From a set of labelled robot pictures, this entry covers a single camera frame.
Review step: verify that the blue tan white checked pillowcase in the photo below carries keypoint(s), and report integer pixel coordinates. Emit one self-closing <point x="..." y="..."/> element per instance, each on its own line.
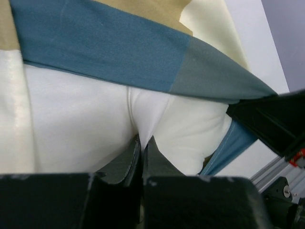
<point x="186" y="48"/>

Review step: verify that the aluminium front rail frame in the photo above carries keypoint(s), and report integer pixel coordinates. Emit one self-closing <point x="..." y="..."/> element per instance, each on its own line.
<point x="281" y="180"/>

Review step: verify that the white pillow insert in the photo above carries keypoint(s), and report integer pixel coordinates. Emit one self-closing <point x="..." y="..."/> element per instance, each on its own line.
<point x="81" y="124"/>

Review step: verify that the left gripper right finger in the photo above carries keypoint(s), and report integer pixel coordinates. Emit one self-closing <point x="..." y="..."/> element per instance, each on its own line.
<point x="155" y="164"/>

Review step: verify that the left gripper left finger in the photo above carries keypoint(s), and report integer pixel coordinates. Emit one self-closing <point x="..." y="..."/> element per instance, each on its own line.
<point x="122" y="169"/>

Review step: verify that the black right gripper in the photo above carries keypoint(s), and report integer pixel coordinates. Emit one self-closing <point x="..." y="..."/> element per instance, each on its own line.
<point x="278" y="121"/>

